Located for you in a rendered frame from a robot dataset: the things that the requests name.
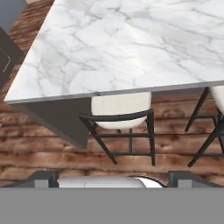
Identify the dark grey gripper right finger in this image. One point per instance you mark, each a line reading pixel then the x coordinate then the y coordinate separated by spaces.
pixel 178 178

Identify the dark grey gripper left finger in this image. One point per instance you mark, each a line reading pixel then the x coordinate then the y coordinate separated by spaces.
pixel 46 178

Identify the marble top dining counter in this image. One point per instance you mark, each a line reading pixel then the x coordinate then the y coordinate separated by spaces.
pixel 122 43

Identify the white cushioned black frame stool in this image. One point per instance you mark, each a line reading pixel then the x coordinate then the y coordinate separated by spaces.
pixel 218 96
pixel 121 107

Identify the dark grey cabinet run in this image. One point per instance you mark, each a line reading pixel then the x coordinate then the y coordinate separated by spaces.
pixel 8 55

